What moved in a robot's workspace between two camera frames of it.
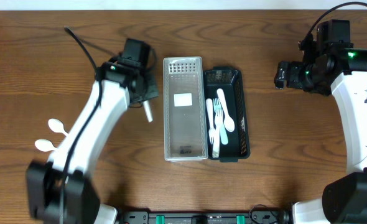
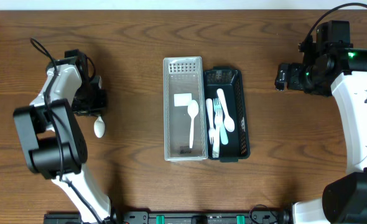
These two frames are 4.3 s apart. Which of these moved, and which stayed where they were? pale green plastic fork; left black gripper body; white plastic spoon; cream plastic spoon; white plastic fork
Moved: white plastic spoon; left black gripper body
Stayed: pale green plastic fork; cream plastic spoon; white plastic fork
